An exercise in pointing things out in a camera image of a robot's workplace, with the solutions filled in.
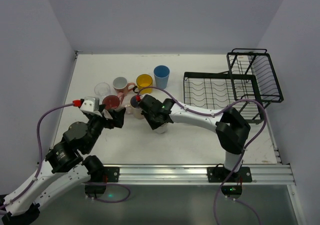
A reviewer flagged pink smiley face mug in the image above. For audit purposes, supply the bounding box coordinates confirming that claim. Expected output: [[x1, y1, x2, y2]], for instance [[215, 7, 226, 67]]
[[102, 92, 125, 110]]

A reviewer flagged white ceramic cup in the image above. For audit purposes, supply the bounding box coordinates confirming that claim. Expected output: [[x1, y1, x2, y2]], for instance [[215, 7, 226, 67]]
[[154, 124, 168, 134]]

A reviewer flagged clear faceted glass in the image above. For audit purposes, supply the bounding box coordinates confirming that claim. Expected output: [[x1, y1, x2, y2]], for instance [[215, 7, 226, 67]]
[[94, 82, 111, 100]]

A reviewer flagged salmon polka dot mug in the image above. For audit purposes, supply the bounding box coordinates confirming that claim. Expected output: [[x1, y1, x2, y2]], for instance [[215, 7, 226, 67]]
[[112, 76, 136, 96]]

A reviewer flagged yellow ceramic mug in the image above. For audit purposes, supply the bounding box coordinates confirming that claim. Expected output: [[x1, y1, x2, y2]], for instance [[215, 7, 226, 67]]
[[133, 74, 153, 95]]

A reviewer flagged light blue plastic cup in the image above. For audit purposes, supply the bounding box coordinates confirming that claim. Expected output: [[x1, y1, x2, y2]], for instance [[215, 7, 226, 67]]
[[153, 65, 170, 89]]

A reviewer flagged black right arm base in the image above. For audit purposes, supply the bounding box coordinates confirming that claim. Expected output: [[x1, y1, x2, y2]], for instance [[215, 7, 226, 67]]
[[206, 163, 252, 196]]

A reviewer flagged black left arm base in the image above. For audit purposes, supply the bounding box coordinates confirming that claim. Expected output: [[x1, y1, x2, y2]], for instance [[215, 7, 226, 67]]
[[84, 166, 120, 198]]

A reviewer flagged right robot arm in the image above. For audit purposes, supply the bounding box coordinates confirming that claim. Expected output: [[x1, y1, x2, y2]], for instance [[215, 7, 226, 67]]
[[138, 94, 251, 173]]

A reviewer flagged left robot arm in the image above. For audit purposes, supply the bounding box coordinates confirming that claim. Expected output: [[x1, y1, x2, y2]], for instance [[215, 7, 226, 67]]
[[0, 97, 126, 225]]

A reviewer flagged black two-tier dish rack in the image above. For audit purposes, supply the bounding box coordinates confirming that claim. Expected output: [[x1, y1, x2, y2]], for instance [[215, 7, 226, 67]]
[[183, 48, 284, 124]]

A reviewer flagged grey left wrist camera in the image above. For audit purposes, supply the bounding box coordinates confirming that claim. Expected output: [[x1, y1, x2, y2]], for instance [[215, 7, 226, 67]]
[[72, 96, 102, 117]]

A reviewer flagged aluminium mounting rail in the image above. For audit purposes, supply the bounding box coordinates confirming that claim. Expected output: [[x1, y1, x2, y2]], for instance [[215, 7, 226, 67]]
[[34, 162, 293, 186]]

